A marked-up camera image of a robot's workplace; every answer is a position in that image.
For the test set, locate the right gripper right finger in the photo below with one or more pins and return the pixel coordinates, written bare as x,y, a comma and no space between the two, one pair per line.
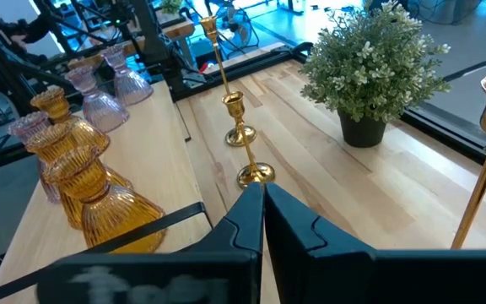
331,274

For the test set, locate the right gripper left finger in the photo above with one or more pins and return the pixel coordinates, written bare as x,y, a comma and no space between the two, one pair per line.
226,270

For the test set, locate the short brass candlestick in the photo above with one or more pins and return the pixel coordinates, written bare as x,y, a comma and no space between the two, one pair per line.
255,173

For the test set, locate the pink ribbed glass candle holder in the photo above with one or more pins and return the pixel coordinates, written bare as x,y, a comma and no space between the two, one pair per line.
28,124
99,110
131,86

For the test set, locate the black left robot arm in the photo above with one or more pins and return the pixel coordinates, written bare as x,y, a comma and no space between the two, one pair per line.
154,42

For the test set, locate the wooden shelf with black legs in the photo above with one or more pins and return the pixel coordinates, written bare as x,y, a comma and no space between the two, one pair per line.
154,139

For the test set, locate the small red object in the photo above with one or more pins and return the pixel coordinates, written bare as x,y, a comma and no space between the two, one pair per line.
205,67

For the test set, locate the green potted plant black pot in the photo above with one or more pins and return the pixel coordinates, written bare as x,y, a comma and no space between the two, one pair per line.
369,63

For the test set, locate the black floor fan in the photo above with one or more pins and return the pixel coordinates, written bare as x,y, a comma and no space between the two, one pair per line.
239,27

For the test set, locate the small background green plant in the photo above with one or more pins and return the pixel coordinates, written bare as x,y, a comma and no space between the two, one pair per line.
171,5

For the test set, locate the black table frame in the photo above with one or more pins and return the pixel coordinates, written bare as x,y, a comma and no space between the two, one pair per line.
445,131

